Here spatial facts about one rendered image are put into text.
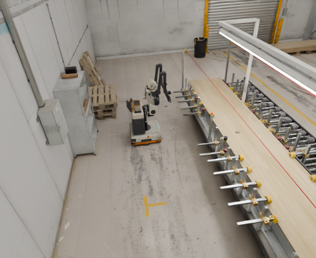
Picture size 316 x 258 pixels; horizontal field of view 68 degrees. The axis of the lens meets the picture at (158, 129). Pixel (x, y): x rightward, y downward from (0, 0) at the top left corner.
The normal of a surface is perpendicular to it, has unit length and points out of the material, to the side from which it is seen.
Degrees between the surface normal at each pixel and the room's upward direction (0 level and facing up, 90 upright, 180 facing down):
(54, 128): 90
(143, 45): 90
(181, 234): 0
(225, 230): 0
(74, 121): 90
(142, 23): 90
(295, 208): 0
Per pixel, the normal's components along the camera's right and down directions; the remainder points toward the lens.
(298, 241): -0.05, -0.82
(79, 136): 0.15, 0.56
